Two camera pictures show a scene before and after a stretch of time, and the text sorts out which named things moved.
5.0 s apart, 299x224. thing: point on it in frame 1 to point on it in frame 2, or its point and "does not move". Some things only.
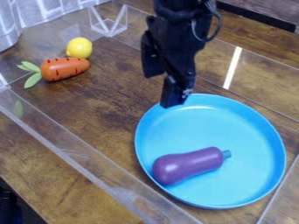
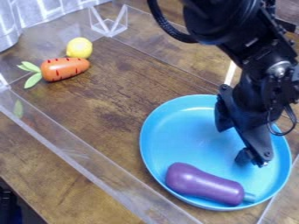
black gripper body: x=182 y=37 to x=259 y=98
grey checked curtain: x=22 y=13 does not move
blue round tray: x=214 y=121 does not move
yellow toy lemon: x=79 y=47 does not move
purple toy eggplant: x=175 y=166 to x=187 y=180
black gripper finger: x=178 y=86 to x=258 y=151
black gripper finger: x=153 y=64 to x=222 y=114
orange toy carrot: x=55 y=68 does not move
